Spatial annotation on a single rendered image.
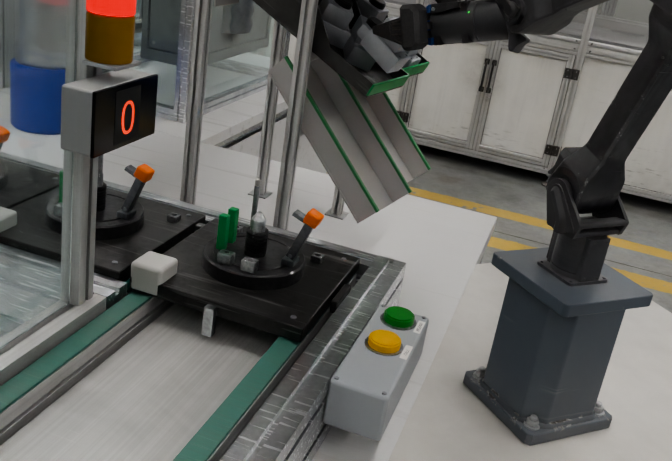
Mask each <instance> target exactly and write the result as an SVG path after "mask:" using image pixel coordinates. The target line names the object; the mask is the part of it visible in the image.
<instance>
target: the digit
mask: <svg viewBox="0 0 672 461"><path fill-rule="evenodd" d="M140 98H141V84H140V85H137V86H134V87H130V88H127V89H124V90H120V91H117V92H116V113H115V135H114V146H115V145H118V144H120V143H123V142H125V141H128V140H130V139H132V138H135V137H137V136H138V132H139V115H140Z"/></svg>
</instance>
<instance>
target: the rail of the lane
mask: <svg viewBox="0 0 672 461"><path fill-rule="evenodd" d="M405 268H406V262H402V261H399V260H395V259H391V258H388V257H384V256H380V255H378V256H377V257H376V259H375V260H374V261H373V263H372V264H371V265H370V266H369V268H368V269H367V270H366V272H365V273H364V274H363V276H362V277H361V278H360V279H359V281H358V282H357V283H356V285H355V286H354V287H353V289H352V290H351V285H349V284H344V286H343V287H342V288H341V289H340V291H339V292H338V293H337V294H336V296H335V297H334V298H333V299H332V301H331V305H330V313H333V314H332V316H331V317H330V318H329V320H328V321H327V322H326V324H325V325H324V326H323V327H322V329H321V330H320V331H319V333H318V334H317V335H316V337H315V338H314V339H313V340H312V342H311V343H310V344H309V346H308V347H307V348H306V350H305V351H304V352H303V353H302V355H301V356H300V357H299V359H298V360H297V361H296V363H295V364H294V365H293V366H292V368H291V369H290V370H289V372H288V373H287V374H286V375H285V377H284V378H283V379H282V381H281V382H280V383H279V385H278V386H277V387H276V388H275V390H274V391H273V392H272V394H271V395H270V396H269V398H268V399H267V400H266V401H265V403H264V404H263V405H262V407H261V408H260V409H259V411H258V412H257V413H256V414H255V416H254V417H253V418H252V420H251V421H250V422H249V423H248V425H247V426H246V427H245V429H244V430H243V431H242V433H241V434H240V435H239V436H238V438H237V439H236V440H235V442H234V443H233V444H232V446H231V447H230V448H229V449H228V451H227V452H226V453H225V455H224V456H223V457H222V459H221V460H220V461H312V459H313V457H314V456H315V454H316V452H317V451H318V449H319V447H320V446H321V444H322V442H323V441H324V439H325V437H326V436H327V434H328V432H329V431H330V429H331V427H332V426H330V425H327V424H325V423H324V422H323V416H324V410H325V404H326V398H327V392H328V387H329V381H330V379H331V378H332V376H333V374H334V373H335V371H336V370H337V368H338V367H339V365H340V364H341V362H342V361H343V359H344V358H345V356H346V355H347V353H348V352H349V350H350V349H351V347H352V346H353V344H354V343H355V341H356V340H357V338H358V337H359V335H360V334H361V332H362V331H363V329H364V328H365V326H366V325H367V323H368V322H369V320H370V319H371V317H372V316H373V314H374V313H375V311H376V310H377V308H378V306H379V305H381V304H384V305H386V306H389V307H392V306H398V303H399V298H400V293H401V288H402V283H403V278H404V273H405Z"/></svg>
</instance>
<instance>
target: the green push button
mask: <svg viewBox="0 0 672 461"><path fill-rule="evenodd" d="M383 319H384V320H385V322H387V323H388V324H390V325H392V326H395V327H399V328H407V327H410V326H412V325H413V324H414V319H415V316H414V314H413V313H412V312H411V311H410V310H409V309H407V308H404V307H400V306H392V307H389V308H387V309H385V311H384V316H383Z"/></svg>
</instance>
